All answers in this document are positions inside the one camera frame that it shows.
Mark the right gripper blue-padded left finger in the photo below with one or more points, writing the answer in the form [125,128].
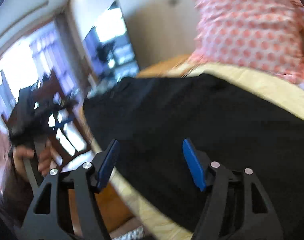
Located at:
[46,217]

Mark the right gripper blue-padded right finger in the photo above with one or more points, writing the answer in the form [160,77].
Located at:
[237,205]

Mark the black pants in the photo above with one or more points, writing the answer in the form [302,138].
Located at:
[204,129]

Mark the person's left hand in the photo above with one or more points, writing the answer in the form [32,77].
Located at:
[44,159]

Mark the black television screen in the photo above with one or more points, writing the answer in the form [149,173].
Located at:
[109,47]

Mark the yellow patterned bedspread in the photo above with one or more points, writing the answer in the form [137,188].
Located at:
[254,84]

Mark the large pink polka-dot pillow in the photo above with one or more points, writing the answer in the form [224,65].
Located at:
[266,35]

